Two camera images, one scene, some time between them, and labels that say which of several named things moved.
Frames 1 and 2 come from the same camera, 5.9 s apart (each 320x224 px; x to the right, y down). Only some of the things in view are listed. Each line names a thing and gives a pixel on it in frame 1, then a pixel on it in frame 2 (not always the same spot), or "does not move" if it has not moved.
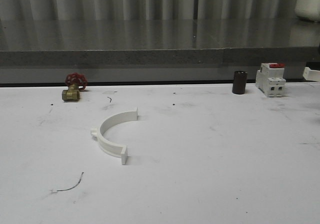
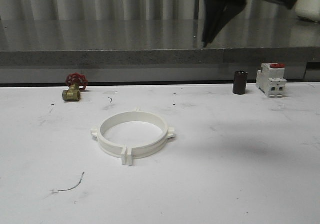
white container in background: (307, 3) does not move
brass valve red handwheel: (75, 81) does not move
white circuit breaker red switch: (270, 79) does not move
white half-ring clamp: (310, 75) -> (149, 149)
